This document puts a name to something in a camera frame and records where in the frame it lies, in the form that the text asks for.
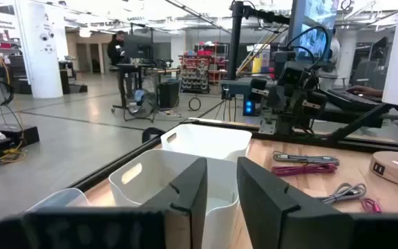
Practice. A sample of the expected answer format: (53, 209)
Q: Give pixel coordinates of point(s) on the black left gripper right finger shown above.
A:
(271, 214)

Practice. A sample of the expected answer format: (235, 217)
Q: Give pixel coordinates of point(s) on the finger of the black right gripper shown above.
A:
(275, 99)
(295, 98)

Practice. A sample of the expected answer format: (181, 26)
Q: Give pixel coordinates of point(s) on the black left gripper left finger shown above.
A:
(188, 193)

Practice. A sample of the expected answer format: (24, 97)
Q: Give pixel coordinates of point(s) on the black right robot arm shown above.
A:
(283, 57)

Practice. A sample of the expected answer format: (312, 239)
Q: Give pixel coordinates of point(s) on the black keyboard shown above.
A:
(351, 100)

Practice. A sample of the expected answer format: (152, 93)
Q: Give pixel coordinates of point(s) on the grey box with blue lights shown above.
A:
(235, 88)

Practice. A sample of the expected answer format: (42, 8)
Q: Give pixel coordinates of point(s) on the person's hand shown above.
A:
(365, 91)

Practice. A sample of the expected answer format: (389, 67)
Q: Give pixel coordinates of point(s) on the person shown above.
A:
(333, 52)
(115, 48)

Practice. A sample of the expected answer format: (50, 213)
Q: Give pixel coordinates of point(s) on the computer monitor on stand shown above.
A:
(314, 34)

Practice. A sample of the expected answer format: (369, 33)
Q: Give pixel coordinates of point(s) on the black monitor stand pole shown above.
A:
(235, 41)

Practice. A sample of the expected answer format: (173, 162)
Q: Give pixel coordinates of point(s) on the red parts shelf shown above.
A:
(195, 72)

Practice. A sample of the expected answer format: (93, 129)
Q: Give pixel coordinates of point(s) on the floor fan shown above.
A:
(140, 105)

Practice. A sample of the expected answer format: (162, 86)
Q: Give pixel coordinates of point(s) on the black box on floor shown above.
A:
(169, 94)

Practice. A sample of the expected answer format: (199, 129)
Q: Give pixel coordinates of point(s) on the round wooden lamp base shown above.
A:
(392, 169)

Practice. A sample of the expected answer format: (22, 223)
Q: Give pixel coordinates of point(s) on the clear plastic bin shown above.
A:
(61, 200)

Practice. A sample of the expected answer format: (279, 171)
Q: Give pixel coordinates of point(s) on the black standing desk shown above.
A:
(130, 69)

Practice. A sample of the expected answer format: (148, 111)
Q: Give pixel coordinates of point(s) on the dark desk monitor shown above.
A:
(137, 46)

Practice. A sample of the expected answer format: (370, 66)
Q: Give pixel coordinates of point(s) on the white round pillar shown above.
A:
(41, 58)

